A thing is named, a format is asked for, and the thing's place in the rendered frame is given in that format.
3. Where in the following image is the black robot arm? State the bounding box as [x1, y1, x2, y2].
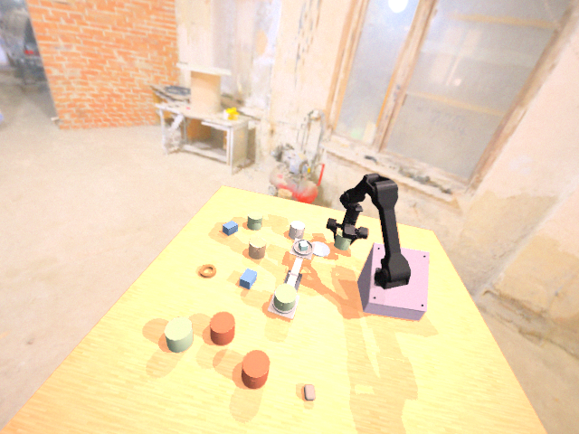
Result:
[339, 173, 412, 290]

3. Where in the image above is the orange cylinder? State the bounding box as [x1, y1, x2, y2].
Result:
[210, 311, 235, 346]
[242, 350, 270, 389]

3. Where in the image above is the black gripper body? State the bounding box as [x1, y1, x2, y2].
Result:
[326, 215, 369, 240]

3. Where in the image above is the white round dish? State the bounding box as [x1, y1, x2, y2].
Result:
[311, 241, 330, 257]

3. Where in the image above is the orange ring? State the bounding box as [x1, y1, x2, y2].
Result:
[199, 264, 216, 278]

